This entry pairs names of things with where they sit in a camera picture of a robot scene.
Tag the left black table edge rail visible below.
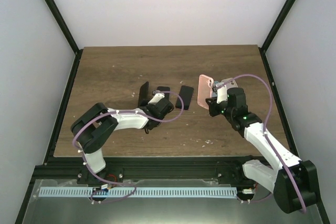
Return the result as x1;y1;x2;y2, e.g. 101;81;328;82
43;49;83;166

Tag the black frame post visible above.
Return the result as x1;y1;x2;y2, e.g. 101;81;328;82
261;0;296;51
44;0;80;55

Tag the pink phone case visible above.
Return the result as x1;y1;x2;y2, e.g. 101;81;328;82
197;74;214;110

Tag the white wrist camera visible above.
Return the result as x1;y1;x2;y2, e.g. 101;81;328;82
212;82;227;104
148;90;165;105

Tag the light blue slotted cable duct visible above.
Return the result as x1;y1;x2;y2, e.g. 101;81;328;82
38;187;237;198

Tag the right black frame post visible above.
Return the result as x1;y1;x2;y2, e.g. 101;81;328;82
261;0;296;51

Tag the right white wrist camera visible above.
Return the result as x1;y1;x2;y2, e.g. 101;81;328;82
212;82;227;104

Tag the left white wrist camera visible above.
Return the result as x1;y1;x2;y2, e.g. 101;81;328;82
148;90;165;105

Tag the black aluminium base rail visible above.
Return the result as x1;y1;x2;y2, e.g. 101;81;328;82
31;156;254;186

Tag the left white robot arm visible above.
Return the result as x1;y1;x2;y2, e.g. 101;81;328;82
70;97;174;184

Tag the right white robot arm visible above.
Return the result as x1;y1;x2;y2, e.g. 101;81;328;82
205;87;321;214

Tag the left black frame post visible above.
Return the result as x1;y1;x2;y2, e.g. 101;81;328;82
44;0;80;55

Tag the beige phone case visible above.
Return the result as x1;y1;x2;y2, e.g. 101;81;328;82
222;78;238;89

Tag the phone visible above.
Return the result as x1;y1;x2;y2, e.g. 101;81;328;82
138;81;149;107
157;86;171;94
175;86;194;111

